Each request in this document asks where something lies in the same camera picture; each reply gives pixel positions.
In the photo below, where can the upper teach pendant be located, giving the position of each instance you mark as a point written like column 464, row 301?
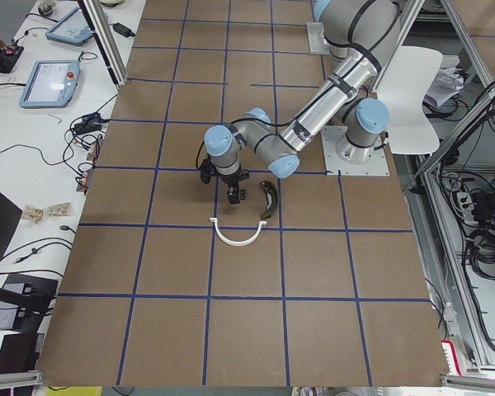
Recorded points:
column 71, row 29

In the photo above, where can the white curved plastic bracket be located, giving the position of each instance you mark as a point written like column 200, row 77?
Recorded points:
column 237, row 238

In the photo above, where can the olive brake shoe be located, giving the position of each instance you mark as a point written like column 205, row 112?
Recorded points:
column 272, row 199

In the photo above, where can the teach pendant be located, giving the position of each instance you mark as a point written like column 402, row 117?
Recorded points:
column 71, row 29
column 51, row 84

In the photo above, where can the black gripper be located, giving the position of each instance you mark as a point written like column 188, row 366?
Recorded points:
column 230, row 181

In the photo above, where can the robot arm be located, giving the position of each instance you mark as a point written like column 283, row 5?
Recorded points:
column 366, row 33

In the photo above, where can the aluminium frame post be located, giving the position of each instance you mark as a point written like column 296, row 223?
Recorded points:
column 99, row 26

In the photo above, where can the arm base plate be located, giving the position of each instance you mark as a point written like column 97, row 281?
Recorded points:
column 341, row 158
column 317, row 43

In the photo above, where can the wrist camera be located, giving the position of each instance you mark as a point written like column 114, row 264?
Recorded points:
column 207, row 170

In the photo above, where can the lower teach pendant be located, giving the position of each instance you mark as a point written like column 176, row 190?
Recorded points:
column 51, row 84

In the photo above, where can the black power adapter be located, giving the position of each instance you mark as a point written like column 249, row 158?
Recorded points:
column 122, row 30

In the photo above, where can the white plastic chair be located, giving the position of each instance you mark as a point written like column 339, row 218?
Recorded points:
column 402, row 89

